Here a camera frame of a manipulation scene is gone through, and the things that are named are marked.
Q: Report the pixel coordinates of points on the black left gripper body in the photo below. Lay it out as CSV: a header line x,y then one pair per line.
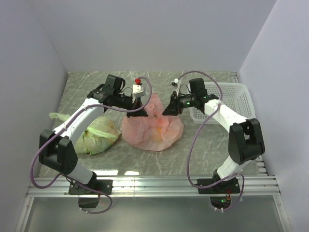
x,y
124,102

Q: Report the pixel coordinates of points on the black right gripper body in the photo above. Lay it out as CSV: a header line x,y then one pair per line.
x,y
185,101

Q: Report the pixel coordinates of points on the pink plastic bag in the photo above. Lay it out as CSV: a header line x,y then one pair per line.
x,y
155,132

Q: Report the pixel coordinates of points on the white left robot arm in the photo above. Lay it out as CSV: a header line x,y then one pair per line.
x,y
57,147

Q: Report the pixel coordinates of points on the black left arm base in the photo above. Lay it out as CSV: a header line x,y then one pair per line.
x,y
101,185

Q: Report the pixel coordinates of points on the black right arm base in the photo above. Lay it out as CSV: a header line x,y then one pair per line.
x,y
230,186

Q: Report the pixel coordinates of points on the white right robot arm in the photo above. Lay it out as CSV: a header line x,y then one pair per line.
x,y
245,142

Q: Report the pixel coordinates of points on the tied green plastic bag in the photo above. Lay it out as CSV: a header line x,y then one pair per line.
x,y
98,136

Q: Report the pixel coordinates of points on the white perforated plastic basket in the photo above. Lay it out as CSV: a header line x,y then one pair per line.
x,y
235,96

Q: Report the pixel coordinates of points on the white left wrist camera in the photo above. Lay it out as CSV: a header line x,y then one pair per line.
x,y
138,89

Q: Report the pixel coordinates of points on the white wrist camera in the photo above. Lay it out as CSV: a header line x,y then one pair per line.
x,y
176,83
138,89

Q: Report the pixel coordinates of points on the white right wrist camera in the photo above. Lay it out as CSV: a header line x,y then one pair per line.
x,y
176,83

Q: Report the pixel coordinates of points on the aluminium front rail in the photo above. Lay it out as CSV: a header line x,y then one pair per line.
x,y
158,186

